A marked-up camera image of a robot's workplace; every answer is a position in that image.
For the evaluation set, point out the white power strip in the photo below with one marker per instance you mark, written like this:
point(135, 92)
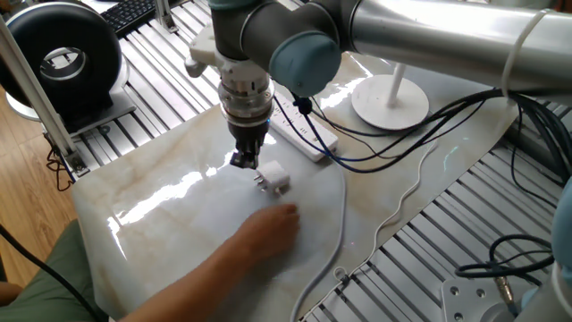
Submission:
point(308, 143)

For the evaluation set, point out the white lamp base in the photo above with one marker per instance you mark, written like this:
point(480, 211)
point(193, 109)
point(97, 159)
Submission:
point(371, 100)

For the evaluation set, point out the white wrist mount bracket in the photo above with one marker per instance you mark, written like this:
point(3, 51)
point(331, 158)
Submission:
point(205, 49)

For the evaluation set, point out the aluminium frame post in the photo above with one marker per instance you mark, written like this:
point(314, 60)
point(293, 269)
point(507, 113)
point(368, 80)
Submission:
point(40, 98)
point(165, 15)

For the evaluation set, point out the person's bare forearm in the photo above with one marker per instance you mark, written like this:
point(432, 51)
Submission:
point(187, 290)

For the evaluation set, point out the person's bare hand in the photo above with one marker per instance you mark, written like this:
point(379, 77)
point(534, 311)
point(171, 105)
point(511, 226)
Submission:
point(270, 234)

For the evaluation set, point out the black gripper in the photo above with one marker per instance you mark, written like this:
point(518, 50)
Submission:
point(248, 136)

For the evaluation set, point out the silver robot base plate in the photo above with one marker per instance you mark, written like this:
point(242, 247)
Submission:
point(465, 299)

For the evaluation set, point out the white plug adapter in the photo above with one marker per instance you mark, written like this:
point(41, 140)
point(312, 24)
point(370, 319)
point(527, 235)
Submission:
point(273, 175)

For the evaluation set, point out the black keyboard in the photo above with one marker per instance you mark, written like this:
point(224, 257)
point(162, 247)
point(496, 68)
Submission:
point(129, 13)

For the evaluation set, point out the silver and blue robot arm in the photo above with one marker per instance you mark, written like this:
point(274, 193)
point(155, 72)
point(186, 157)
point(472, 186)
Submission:
point(424, 36)

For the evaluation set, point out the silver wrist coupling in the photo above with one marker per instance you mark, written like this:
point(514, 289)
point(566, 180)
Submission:
point(246, 100)

